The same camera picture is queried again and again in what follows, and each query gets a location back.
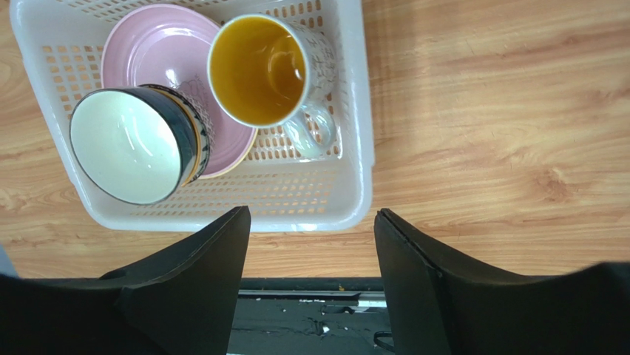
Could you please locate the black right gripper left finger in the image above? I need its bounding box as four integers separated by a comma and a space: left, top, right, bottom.
1, 206, 251, 354

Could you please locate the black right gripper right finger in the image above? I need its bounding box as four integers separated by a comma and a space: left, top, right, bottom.
374, 209, 629, 354

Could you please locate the brown patterned ceramic bowl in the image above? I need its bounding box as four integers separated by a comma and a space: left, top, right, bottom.
184, 94, 215, 175

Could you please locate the white bowl with dark exterior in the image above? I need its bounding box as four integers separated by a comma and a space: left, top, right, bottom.
70, 87, 197, 205

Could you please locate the white mug with yellow interior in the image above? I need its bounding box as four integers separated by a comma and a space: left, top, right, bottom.
208, 14, 338, 158

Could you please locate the pink plastic plate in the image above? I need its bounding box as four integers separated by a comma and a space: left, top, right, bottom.
101, 4, 257, 178

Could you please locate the white perforated plastic bin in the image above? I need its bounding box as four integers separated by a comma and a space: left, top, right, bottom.
10, 1, 375, 232

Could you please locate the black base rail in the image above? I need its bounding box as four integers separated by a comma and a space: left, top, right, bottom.
228, 277, 394, 354

